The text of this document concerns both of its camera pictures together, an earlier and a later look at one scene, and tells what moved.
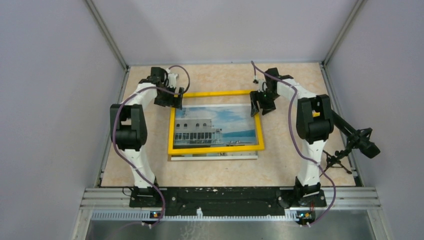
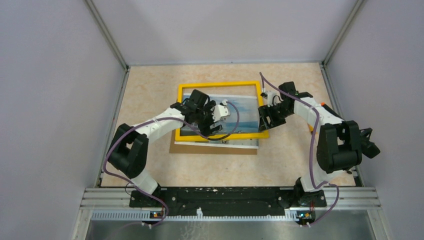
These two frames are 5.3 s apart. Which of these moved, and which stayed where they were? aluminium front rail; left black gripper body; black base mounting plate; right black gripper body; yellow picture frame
Moved: left black gripper body; yellow picture frame; right black gripper body
Stayed: black base mounting plate; aluminium front rail
